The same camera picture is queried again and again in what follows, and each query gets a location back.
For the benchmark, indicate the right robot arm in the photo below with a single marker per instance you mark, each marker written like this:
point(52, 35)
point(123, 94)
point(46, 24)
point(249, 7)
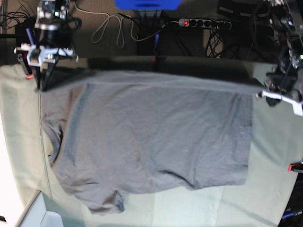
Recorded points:
point(47, 37)

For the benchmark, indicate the centre edge clamp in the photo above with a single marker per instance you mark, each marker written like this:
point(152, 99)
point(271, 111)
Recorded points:
point(155, 59)

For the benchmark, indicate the edge clamp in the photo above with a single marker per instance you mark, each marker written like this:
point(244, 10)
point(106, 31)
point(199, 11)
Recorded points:
point(155, 59)
point(26, 68)
point(296, 167)

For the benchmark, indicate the right edge clamp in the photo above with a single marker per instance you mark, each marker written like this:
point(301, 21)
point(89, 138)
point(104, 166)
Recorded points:
point(296, 167)

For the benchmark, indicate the blue box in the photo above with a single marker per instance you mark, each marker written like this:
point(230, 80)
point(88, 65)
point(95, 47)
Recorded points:
point(147, 4)

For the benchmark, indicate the grey t-shirt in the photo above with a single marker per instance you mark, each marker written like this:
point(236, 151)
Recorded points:
point(124, 132)

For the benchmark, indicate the black power strip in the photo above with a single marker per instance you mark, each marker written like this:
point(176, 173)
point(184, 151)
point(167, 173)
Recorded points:
point(205, 24)

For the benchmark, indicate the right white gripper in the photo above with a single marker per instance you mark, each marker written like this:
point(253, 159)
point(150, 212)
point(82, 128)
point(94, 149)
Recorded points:
point(37, 56)

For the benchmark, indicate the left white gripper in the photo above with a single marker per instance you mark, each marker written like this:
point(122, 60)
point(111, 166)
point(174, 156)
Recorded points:
point(273, 99)

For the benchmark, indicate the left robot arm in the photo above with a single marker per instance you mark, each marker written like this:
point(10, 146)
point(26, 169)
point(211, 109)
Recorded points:
point(285, 82)

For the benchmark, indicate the pale green table cloth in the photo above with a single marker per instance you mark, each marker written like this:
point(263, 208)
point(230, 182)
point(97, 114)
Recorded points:
point(260, 202)

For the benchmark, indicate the white bin corner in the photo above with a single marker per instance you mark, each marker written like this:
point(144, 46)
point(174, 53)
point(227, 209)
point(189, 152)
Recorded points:
point(36, 214)

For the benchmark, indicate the left edge clamp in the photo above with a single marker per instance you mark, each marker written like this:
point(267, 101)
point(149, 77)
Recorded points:
point(26, 68)

